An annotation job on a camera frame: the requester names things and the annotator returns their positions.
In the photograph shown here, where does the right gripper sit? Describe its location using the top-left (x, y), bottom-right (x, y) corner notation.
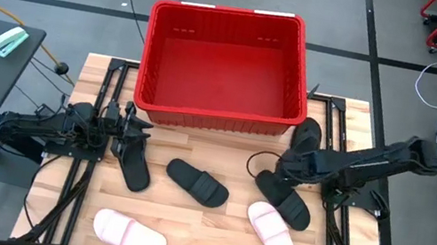
top-left (274, 142), bottom-right (321, 189)

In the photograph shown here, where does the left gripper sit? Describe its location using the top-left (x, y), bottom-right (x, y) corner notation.
top-left (108, 99), bottom-right (158, 150)

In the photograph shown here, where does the black slide sandal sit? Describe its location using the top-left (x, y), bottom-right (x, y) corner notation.
top-left (287, 115), bottom-right (327, 159)
top-left (102, 133), bottom-right (158, 195)
top-left (160, 156), bottom-right (234, 211)
top-left (247, 167), bottom-right (319, 233)

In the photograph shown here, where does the pink slide sandal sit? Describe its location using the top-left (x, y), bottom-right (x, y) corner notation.
top-left (240, 198), bottom-right (312, 245)
top-left (89, 206), bottom-right (172, 245)

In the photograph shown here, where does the red plastic bin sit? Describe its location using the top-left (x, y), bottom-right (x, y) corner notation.
top-left (129, 0), bottom-right (325, 151)

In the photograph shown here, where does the black round plug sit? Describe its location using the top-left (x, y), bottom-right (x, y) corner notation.
top-left (53, 60), bottom-right (71, 77)

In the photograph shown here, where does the black box beside desk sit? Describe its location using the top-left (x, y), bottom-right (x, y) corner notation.
top-left (0, 131), bottom-right (48, 165)

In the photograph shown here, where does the mint green stapler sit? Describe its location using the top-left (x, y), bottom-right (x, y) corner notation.
top-left (0, 23), bottom-right (31, 62)

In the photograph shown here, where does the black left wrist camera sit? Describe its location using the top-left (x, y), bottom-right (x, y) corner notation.
top-left (103, 99), bottom-right (123, 125)

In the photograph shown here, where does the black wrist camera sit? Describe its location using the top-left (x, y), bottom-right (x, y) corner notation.
top-left (312, 151), bottom-right (334, 174)
top-left (103, 99), bottom-right (123, 125)

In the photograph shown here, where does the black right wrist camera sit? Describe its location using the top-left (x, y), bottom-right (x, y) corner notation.
top-left (312, 151), bottom-right (334, 174)

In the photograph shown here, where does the black right gripper cable loop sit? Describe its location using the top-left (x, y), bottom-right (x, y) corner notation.
top-left (243, 147), bottom-right (286, 184)

